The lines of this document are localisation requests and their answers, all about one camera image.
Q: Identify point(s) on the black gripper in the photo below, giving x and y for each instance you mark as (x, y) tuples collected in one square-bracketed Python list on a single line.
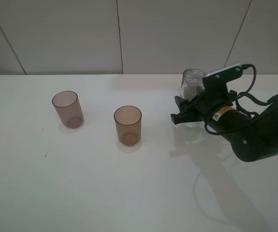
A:
[(201, 105)]

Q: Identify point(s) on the clear plastic water bottle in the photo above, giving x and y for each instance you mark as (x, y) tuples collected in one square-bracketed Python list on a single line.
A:
[(191, 88)]

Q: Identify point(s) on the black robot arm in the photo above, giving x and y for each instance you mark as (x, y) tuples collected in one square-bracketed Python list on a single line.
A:
[(248, 124)]

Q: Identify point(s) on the grey translucent plastic cup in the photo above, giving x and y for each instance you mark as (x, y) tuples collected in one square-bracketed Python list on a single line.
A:
[(194, 74)]

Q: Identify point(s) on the brown translucent plastic cup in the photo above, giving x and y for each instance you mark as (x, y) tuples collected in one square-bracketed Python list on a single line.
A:
[(128, 124)]

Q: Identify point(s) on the pink translucent plastic cup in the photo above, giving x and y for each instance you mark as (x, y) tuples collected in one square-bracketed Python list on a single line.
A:
[(68, 108)]

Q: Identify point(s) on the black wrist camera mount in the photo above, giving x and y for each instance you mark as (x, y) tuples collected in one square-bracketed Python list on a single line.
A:
[(216, 81)]

